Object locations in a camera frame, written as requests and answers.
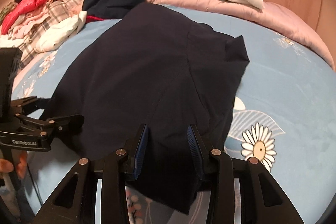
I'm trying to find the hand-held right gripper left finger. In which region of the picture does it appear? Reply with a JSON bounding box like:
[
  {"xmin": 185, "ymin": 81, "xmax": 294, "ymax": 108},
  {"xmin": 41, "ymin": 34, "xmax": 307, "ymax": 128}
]
[{"xmin": 35, "ymin": 124, "xmax": 150, "ymax": 224}]

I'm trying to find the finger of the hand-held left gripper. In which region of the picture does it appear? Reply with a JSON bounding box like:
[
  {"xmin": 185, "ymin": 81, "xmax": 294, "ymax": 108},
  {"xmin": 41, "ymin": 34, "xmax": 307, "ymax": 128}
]
[
  {"xmin": 16, "ymin": 113, "xmax": 85, "ymax": 140},
  {"xmin": 10, "ymin": 96, "xmax": 51, "ymax": 115}
]

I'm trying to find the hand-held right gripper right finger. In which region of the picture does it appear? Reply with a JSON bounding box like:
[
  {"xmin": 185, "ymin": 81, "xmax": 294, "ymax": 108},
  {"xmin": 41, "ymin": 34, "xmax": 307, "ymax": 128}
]
[{"xmin": 186, "ymin": 124, "xmax": 305, "ymax": 224}]

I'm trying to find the navy zip coat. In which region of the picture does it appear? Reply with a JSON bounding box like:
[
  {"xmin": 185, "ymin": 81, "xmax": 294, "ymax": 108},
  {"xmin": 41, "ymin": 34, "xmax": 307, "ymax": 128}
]
[{"xmin": 39, "ymin": 2, "xmax": 250, "ymax": 215}]

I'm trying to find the pink clothes pile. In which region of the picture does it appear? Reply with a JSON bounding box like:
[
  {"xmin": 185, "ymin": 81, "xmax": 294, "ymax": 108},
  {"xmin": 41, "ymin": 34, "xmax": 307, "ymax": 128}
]
[{"xmin": 0, "ymin": 7, "xmax": 50, "ymax": 43}]

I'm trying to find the person's left hand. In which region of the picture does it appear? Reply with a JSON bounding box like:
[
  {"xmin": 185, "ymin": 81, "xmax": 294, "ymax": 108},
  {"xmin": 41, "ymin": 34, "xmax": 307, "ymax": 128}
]
[{"xmin": 0, "ymin": 152, "xmax": 28, "ymax": 180}]

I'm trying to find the green knit cloth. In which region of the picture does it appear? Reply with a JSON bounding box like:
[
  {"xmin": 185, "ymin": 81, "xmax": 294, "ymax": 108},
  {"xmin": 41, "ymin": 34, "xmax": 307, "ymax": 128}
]
[{"xmin": 0, "ymin": 1, "xmax": 16, "ymax": 22}]

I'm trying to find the white puffer jacket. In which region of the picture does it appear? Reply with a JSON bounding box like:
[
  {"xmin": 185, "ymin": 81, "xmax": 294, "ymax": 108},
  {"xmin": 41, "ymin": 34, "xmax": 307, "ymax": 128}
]
[{"xmin": 34, "ymin": 11, "xmax": 88, "ymax": 53}]

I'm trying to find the red puffer jacket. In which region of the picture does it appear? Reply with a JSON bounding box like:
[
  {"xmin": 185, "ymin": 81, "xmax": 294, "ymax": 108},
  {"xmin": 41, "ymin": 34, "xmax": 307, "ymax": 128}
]
[{"xmin": 1, "ymin": 0, "xmax": 48, "ymax": 34}]

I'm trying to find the blue floral bed sheet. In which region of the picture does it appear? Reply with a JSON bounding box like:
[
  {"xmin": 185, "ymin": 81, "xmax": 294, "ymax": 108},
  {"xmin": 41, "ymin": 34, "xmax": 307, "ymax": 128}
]
[{"xmin": 10, "ymin": 5, "xmax": 336, "ymax": 224}]

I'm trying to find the grey plaid cloth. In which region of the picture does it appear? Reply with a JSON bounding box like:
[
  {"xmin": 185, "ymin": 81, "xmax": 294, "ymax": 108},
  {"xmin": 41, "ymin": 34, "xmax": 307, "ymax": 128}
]
[{"xmin": 18, "ymin": 0, "xmax": 87, "ymax": 69}]

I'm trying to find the pink quilt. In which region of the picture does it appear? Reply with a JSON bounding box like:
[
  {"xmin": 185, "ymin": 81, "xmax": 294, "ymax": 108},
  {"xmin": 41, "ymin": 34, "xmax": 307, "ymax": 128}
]
[{"xmin": 146, "ymin": 0, "xmax": 336, "ymax": 69}]

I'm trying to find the black cable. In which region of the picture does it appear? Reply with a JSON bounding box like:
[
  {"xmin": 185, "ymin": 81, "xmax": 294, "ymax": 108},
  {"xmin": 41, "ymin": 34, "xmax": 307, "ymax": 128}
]
[{"xmin": 26, "ymin": 169, "xmax": 43, "ymax": 207}]

